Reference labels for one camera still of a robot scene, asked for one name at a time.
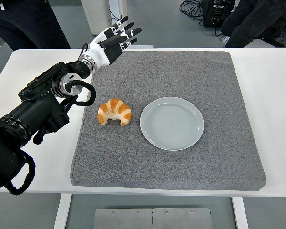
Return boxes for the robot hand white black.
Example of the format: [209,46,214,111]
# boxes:
[89,15,142,70]

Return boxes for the golden croissant bread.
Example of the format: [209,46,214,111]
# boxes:
[97,98,133,126]

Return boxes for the round grey plate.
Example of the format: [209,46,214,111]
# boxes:
[140,96,205,151]

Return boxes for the grey metal plate with screws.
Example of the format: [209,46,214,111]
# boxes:
[93,208,213,229]

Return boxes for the white cabinet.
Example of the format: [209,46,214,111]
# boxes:
[80,0,128,37]

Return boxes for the person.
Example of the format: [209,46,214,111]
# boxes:
[0,0,71,51]
[221,0,286,48]

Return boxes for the black electronics box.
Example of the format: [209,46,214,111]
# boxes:
[202,0,236,27]

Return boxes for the grey textured mat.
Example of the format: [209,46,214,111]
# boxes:
[69,50,267,193]

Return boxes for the white table leg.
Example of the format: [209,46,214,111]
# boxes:
[231,197,250,229]
[53,193,72,229]

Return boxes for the black floor cable bundle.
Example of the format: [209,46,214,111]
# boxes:
[179,0,205,26]

